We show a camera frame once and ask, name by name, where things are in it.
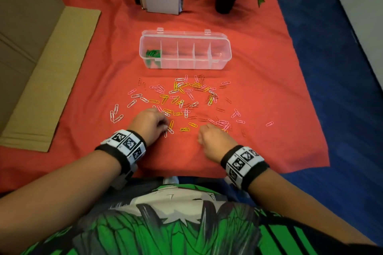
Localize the person's left forearm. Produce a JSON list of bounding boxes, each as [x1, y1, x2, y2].
[[0, 150, 122, 246]]

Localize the green black printed shirt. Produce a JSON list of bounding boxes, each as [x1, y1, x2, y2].
[[21, 176, 383, 255]]

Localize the scatter of coloured paper clips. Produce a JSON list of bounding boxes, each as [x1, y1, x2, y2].
[[109, 74, 274, 139]]

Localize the clear plastic compartment box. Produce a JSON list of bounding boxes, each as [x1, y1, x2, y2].
[[139, 27, 232, 70]]

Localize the black white marker wristband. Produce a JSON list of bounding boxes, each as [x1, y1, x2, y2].
[[95, 129, 147, 190], [220, 145, 270, 191]]

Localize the person's right forearm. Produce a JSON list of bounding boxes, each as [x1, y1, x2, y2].
[[247, 168, 378, 246]]

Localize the person's right hand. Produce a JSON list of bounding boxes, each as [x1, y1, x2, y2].
[[197, 123, 230, 164]]

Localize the red tablecloth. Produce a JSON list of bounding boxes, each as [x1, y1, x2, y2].
[[0, 0, 330, 194]]

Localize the brown cardboard box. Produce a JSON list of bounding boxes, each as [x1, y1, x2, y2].
[[0, 0, 102, 153]]

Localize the person's left hand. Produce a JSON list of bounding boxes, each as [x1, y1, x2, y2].
[[127, 108, 170, 147]]

